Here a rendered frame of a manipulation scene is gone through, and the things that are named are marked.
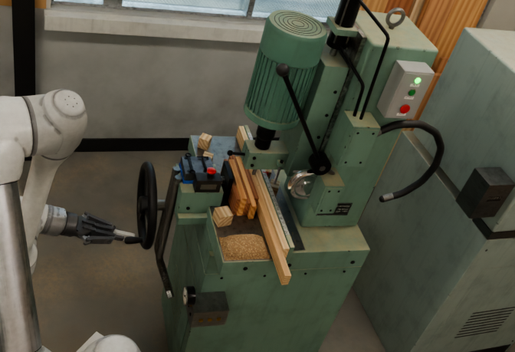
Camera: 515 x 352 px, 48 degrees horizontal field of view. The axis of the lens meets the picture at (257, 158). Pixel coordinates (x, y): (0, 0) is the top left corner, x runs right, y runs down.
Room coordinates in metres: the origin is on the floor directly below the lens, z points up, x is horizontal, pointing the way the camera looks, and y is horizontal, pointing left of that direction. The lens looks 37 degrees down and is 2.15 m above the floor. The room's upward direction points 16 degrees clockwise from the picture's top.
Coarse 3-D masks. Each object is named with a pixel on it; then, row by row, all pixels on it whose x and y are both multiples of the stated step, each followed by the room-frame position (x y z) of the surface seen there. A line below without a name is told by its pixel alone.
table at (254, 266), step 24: (192, 144) 1.62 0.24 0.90; (216, 144) 1.66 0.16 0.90; (216, 168) 1.53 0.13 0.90; (192, 216) 1.30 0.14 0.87; (240, 216) 1.33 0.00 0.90; (216, 240) 1.21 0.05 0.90; (264, 240) 1.26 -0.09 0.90; (216, 264) 1.17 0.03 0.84; (240, 264) 1.15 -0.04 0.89; (264, 264) 1.18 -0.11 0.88
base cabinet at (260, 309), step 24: (192, 240) 1.40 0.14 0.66; (168, 264) 1.62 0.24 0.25; (192, 264) 1.35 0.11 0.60; (216, 288) 1.25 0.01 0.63; (240, 288) 1.29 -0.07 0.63; (264, 288) 1.32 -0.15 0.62; (288, 288) 1.36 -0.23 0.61; (312, 288) 1.40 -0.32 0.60; (336, 288) 1.44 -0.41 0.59; (168, 312) 1.49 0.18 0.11; (240, 312) 1.30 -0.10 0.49; (264, 312) 1.34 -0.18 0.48; (288, 312) 1.38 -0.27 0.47; (312, 312) 1.42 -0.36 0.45; (336, 312) 1.46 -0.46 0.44; (168, 336) 1.43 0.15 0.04; (192, 336) 1.24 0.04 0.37; (216, 336) 1.27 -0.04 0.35; (240, 336) 1.31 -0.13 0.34; (264, 336) 1.35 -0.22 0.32; (288, 336) 1.40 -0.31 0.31; (312, 336) 1.44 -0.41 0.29
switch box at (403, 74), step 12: (396, 72) 1.48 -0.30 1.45; (408, 72) 1.46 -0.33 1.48; (420, 72) 1.48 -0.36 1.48; (432, 72) 1.50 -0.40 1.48; (396, 84) 1.46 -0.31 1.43; (408, 84) 1.47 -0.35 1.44; (420, 84) 1.48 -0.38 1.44; (384, 96) 1.49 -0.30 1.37; (396, 96) 1.46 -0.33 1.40; (408, 96) 1.47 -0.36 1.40; (420, 96) 1.49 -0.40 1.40; (384, 108) 1.47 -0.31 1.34; (396, 108) 1.46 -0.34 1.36
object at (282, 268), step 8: (264, 208) 1.36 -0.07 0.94; (264, 216) 1.32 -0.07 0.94; (264, 224) 1.30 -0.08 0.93; (272, 224) 1.30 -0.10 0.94; (264, 232) 1.29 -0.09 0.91; (272, 232) 1.26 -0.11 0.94; (272, 240) 1.23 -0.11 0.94; (272, 248) 1.22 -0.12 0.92; (280, 248) 1.21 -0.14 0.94; (272, 256) 1.20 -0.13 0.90; (280, 256) 1.18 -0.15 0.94; (280, 264) 1.15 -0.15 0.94; (280, 272) 1.13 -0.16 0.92; (288, 272) 1.13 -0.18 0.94; (280, 280) 1.12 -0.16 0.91; (288, 280) 1.12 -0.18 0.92
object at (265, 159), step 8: (248, 144) 1.49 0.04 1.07; (272, 144) 1.52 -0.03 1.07; (280, 144) 1.54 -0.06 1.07; (248, 152) 1.45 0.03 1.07; (256, 152) 1.46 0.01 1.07; (264, 152) 1.47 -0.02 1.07; (272, 152) 1.48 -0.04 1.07; (280, 152) 1.50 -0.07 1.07; (288, 152) 1.51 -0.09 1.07; (248, 160) 1.45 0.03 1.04; (256, 160) 1.46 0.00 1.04; (264, 160) 1.47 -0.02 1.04; (272, 160) 1.48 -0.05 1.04; (248, 168) 1.45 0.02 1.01; (256, 168) 1.46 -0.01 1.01; (264, 168) 1.47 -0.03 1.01; (272, 168) 1.48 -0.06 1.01
